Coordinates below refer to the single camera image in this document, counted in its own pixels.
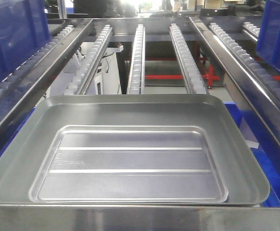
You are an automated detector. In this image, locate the silver metal tray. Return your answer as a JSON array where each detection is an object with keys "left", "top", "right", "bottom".
[{"left": 0, "top": 94, "right": 270, "bottom": 206}]

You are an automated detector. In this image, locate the blue bin under tray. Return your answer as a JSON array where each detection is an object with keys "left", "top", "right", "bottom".
[{"left": 224, "top": 102, "right": 280, "bottom": 207}]

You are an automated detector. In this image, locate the roller track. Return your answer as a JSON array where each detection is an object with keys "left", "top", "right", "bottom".
[
  {"left": 170, "top": 24, "right": 209, "bottom": 94},
  {"left": 209, "top": 23, "right": 280, "bottom": 101},
  {"left": 0, "top": 25, "right": 74, "bottom": 98},
  {"left": 127, "top": 24, "right": 146, "bottom": 94},
  {"left": 63, "top": 25, "right": 112, "bottom": 95}
]

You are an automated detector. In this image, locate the roller track centre right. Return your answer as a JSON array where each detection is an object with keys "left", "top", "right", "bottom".
[{"left": 170, "top": 24, "right": 209, "bottom": 94}]

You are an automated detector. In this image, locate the roller track centre left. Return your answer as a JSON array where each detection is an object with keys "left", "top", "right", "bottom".
[{"left": 63, "top": 25, "right": 112, "bottom": 95}]

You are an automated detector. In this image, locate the roller track far left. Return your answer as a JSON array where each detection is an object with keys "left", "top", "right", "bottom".
[{"left": 0, "top": 25, "right": 74, "bottom": 98}]

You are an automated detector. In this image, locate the roller track far right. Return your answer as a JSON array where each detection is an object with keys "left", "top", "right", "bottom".
[{"left": 209, "top": 23, "right": 280, "bottom": 101}]

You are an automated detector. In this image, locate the blue crate upper left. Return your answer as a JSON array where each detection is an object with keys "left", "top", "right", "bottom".
[{"left": 0, "top": 0, "right": 51, "bottom": 82}]

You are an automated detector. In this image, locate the blue crate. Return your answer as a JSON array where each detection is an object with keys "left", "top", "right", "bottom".
[
  {"left": 256, "top": 0, "right": 280, "bottom": 73},
  {"left": 0, "top": 0, "right": 51, "bottom": 82}
]

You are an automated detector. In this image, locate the blue crate upper right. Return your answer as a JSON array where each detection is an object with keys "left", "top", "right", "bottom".
[{"left": 256, "top": 0, "right": 280, "bottom": 73}]

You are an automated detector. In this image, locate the red floor frame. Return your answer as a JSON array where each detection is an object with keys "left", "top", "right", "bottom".
[{"left": 143, "top": 56, "right": 280, "bottom": 87}]

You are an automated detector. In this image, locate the rear steel cross rail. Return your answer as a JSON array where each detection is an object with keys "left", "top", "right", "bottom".
[{"left": 86, "top": 17, "right": 198, "bottom": 43}]

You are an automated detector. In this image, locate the right steel divider rail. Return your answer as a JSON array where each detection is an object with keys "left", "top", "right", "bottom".
[{"left": 189, "top": 17, "right": 280, "bottom": 147}]

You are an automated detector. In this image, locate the steel divider rail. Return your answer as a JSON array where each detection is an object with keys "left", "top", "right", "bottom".
[
  {"left": 0, "top": 19, "right": 93, "bottom": 145},
  {"left": 189, "top": 17, "right": 280, "bottom": 147}
]

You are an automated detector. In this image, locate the left steel divider rail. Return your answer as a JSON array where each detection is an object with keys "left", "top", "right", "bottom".
[{"left": 0, "top": 19, "right": 93, "bottom": 145}]

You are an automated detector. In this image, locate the front steel rack rail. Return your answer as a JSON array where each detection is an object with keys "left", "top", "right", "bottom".
[{"left": 0, "top": 205, "right": 280, "bottom": 231}]

